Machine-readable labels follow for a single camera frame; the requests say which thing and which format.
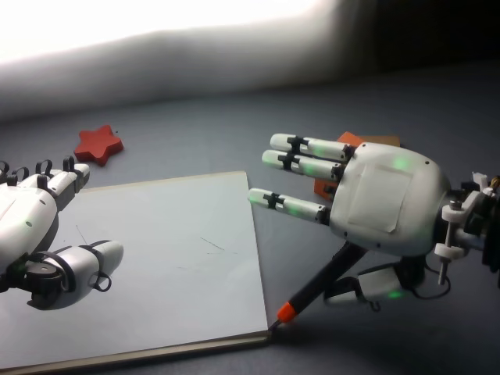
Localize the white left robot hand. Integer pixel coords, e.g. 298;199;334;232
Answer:
0;155;126;312

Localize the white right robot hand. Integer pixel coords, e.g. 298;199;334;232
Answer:
248;132;452;313

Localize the orange black utility knife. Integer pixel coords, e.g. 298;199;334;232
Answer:
269;240;369;334

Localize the brown rectangular block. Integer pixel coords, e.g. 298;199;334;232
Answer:
356;134;402;150

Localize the orange foam block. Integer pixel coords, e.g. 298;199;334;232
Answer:
312;131;363;202

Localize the red star block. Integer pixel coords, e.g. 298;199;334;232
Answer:
73;123;126;167

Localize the white paper pad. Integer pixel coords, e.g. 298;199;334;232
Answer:
0;169;271;373

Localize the grey table cloth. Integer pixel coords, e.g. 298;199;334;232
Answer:
0;62;500;375

